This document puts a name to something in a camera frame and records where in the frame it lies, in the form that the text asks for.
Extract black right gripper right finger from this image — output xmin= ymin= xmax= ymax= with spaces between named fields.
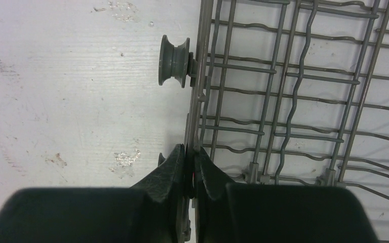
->
xmin=193 ymin=149 xmax=378 ymax=242

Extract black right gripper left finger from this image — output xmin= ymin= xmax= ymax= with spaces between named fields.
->
xmin=0 ymin=144 xmax=186 ymax=242

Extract grey wire dish rack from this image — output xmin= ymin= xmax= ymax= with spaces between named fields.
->
xmin=158 ymin=1 xmax=389 ymax=208

